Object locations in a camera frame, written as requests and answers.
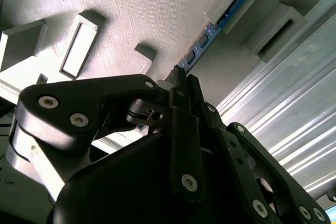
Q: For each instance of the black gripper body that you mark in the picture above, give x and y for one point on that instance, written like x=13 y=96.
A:
x=118 y=195

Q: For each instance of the blue RAM stick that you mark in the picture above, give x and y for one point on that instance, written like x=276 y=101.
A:
x=207 y=36

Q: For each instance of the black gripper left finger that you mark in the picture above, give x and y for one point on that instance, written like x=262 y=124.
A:
x=65 y=98

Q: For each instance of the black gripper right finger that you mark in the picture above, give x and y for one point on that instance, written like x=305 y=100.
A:
x=236 y=155

